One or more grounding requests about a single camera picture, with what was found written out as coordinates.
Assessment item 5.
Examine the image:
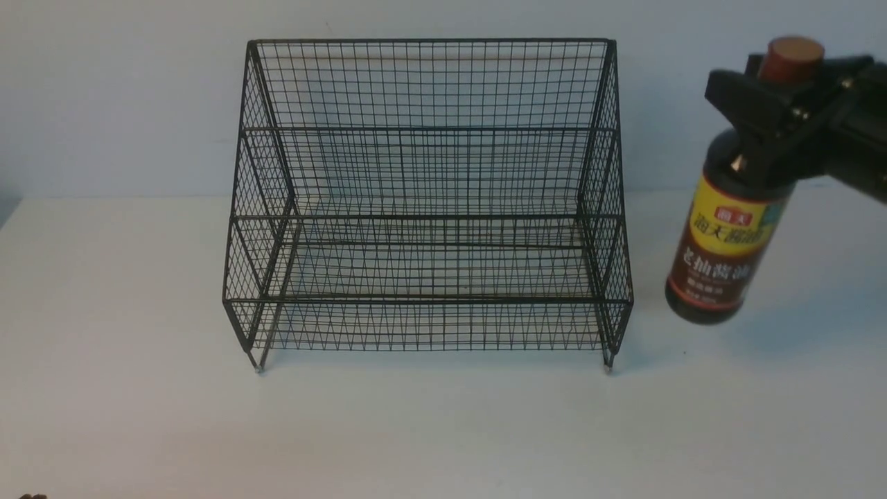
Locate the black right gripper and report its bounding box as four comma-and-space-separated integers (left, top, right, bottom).
704, 54, 886, 204

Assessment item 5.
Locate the dark soy sauce bottle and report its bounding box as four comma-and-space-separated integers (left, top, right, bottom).
665, 35, 825, 325

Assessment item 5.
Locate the black wire mesh shelf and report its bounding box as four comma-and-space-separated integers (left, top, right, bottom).
222, 37, 634, 374

